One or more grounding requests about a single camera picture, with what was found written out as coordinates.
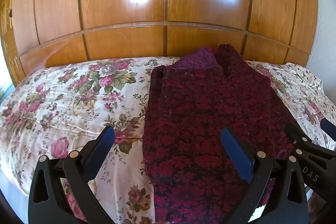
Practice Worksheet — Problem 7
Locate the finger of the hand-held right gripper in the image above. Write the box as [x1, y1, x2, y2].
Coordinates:
[284, 122, 317, 155]
[320, 118, 336, 141]

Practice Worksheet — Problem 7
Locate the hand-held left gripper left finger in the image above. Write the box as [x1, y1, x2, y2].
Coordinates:
[28, 125, 115, 224]

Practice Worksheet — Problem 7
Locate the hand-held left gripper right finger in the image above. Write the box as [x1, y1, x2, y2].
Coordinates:
[220, 127, 309, 224]

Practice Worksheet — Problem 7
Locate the red floral knitted sweater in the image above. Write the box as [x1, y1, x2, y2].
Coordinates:
[142, 44, 300, 224]

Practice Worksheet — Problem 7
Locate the floral bedspread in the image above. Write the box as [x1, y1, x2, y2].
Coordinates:
[0, 56, 330, 224]

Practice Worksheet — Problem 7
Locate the wooden slatted door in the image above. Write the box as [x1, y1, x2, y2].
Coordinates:
[0, 0, 23, 84]

